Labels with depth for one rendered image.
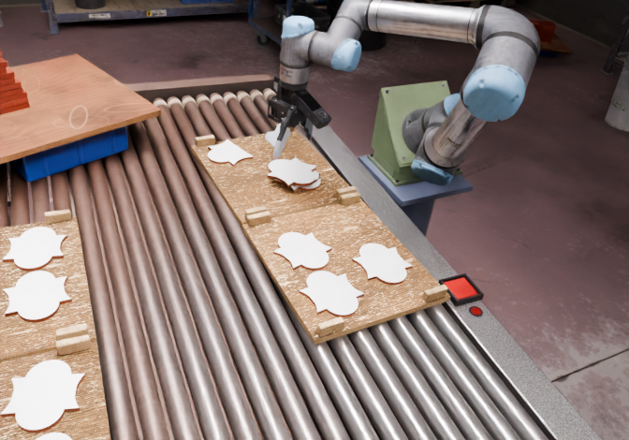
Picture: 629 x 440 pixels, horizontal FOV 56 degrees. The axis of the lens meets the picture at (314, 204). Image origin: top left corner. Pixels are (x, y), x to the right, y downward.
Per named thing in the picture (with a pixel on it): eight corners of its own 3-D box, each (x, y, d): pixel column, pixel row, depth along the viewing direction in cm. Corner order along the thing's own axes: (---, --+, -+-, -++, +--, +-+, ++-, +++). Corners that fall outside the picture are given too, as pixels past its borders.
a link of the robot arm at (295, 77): (316, 64, 148) (296, 72, 142) (314, 80, 150) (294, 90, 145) (293, 54, 151) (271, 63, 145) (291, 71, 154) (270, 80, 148)
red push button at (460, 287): (462, 281, 142) (464, 276, 142) (477, 298, 138) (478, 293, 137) (442, 286, 140) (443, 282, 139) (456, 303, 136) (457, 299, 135)
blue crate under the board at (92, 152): (80, 110, 192) (76, 81, 187) (131, 150, 176) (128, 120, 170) (-21, 138, 173) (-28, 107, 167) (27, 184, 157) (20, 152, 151)
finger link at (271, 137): (261, 153, 157) (276, 121, 157) (278, 161, 155) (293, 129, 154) (255, 150, 154) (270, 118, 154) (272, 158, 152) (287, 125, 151)
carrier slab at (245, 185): (294, 132, 194) (295, 128, 193) (358, 200, 165) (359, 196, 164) (191, 150, 179) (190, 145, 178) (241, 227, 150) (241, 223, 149)
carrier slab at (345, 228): (359, 202, 165) (360, 198, 164) (449, 300, 136) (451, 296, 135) (241, 228, 150) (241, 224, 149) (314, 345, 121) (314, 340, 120)
